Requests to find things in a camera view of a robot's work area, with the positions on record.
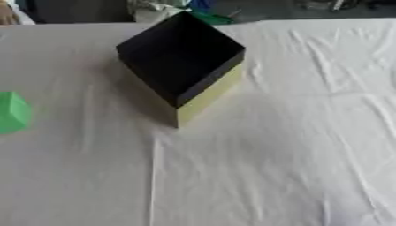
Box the tan box with black inside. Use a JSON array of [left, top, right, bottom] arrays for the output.
[[114, 10, 248, 129]]

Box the green bag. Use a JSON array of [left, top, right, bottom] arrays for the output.
[[190, 10, 237, 26]]

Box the silver foil bag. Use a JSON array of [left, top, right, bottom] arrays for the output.
[[125, 0, 194, 23]]

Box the green block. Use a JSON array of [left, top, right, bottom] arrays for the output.
[[0, 91, 34, 135]]

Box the person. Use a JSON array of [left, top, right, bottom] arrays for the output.
[[0, 0, 37, 26]]

